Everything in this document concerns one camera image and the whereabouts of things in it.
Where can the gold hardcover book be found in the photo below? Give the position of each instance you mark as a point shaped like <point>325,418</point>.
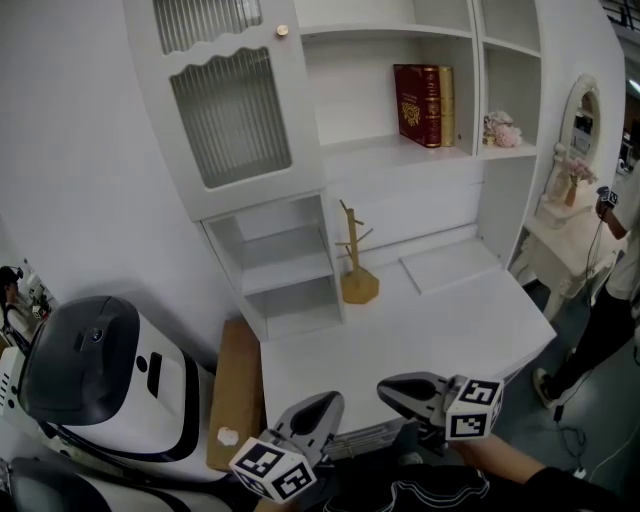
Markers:
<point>447,105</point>

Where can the white ornate dressing table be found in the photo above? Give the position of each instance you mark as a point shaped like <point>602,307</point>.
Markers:
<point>555,250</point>

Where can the pink flowers in vase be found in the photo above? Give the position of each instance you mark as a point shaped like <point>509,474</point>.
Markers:
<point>580,172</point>

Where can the pink flower bouquet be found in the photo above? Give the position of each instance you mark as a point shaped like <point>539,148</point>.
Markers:
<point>502,130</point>

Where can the white slotted machine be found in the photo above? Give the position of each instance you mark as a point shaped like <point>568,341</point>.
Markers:
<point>10,380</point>

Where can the white cabinet door ribbed glass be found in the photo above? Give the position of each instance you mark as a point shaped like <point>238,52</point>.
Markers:
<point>230,120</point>

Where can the person's black printed t-shirt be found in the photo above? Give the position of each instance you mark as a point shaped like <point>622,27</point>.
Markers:
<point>450,495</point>

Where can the white framed oval mirror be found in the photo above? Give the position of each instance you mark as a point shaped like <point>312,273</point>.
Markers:
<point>582,120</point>

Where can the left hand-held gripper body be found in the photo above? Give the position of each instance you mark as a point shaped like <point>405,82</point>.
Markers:
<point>272,470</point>

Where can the person's left forearm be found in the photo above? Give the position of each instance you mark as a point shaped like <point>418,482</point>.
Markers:
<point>265,506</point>

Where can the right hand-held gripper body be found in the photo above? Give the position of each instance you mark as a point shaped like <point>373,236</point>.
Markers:
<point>472,415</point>

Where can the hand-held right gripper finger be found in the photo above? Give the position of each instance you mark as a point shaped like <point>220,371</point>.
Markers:
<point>425,411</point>
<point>415,375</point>

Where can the red hardcover book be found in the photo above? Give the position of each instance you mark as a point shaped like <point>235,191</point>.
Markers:
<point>412,105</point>

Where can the person's right forearm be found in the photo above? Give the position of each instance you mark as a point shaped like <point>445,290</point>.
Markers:
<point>500,457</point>

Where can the wooden mug tree stand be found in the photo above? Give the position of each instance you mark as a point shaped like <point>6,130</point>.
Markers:
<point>359,287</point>

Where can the white flat board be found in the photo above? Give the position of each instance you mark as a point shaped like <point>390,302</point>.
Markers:
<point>450,267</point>

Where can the white shelf hutch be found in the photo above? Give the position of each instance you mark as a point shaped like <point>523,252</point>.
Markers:
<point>360,100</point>

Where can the small white paper scrap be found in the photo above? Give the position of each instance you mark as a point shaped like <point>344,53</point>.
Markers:
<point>227,436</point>

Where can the person's grey shoe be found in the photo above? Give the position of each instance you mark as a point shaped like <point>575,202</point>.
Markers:
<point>410,458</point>

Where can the long cardboard box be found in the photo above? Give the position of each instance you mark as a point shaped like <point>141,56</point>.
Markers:
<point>237,380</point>

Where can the white table top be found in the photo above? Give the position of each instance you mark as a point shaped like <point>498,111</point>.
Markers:
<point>400,340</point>

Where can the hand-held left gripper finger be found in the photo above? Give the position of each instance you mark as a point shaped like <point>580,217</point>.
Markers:
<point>338,416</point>
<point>295,410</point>

